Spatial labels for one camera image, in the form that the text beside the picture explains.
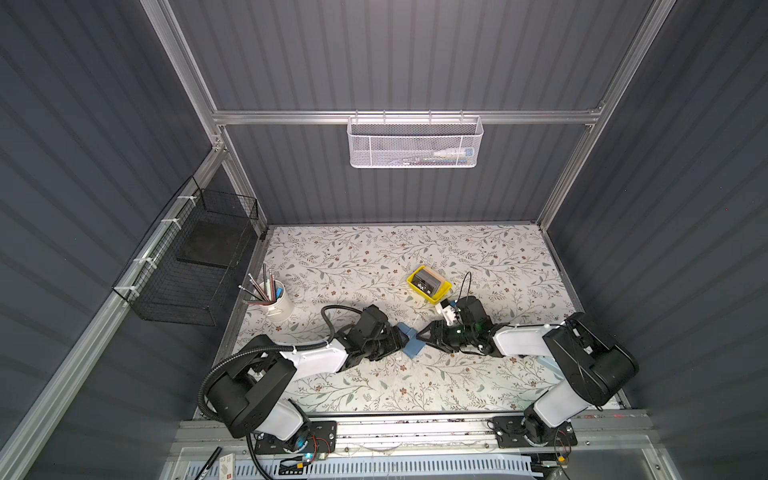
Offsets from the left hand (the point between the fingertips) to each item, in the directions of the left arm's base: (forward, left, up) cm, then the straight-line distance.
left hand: (408, 347), depth 85 cm
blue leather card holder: (+1, -2, -1) cm, 3 cm away
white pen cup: (+12, +37, +5) cm, 39 cm away
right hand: (+2, -5, -1) cm, 6 cm away
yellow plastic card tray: (+23, -1, 0) cm, 23 cm away
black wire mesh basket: (+10, +56, +24) cm, 62 cm away
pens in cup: (+15, +42, +4) cm, 45 cm away
